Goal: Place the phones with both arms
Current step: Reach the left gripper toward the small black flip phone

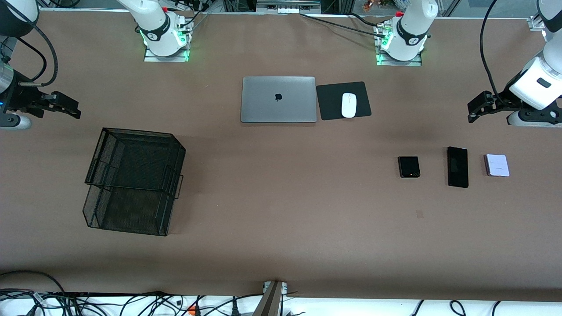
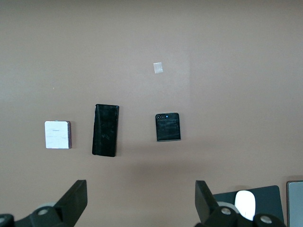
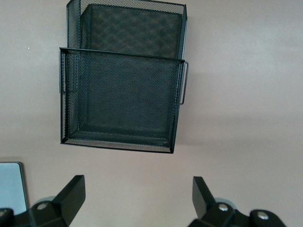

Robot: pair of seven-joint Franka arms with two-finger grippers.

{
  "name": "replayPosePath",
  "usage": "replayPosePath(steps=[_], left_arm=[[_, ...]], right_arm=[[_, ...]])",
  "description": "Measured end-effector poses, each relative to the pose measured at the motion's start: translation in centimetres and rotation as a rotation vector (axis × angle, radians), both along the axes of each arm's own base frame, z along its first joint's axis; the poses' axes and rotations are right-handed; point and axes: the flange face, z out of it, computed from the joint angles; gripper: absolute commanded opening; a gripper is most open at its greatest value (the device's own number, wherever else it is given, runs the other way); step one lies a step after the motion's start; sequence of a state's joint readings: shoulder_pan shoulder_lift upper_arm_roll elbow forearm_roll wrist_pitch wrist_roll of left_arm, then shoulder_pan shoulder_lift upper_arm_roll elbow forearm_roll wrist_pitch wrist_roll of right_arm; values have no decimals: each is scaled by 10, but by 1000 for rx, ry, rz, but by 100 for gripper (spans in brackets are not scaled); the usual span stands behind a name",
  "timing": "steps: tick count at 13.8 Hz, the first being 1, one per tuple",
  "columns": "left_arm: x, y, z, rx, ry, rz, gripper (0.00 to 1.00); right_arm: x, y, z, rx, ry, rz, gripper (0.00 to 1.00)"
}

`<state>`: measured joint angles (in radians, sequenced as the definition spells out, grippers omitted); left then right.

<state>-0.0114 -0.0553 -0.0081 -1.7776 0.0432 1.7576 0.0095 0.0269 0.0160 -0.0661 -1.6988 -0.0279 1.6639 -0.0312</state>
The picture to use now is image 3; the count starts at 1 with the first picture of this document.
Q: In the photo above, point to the silver closed laptop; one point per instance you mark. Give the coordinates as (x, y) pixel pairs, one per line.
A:
(10, 184)

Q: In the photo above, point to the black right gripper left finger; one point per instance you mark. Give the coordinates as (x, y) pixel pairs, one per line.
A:
(71, 201)

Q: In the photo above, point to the black mesh two-tier organizer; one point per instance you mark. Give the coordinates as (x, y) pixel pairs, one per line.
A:
(118, 94)

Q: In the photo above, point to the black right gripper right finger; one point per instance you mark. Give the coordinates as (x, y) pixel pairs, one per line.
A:
(203, 201)

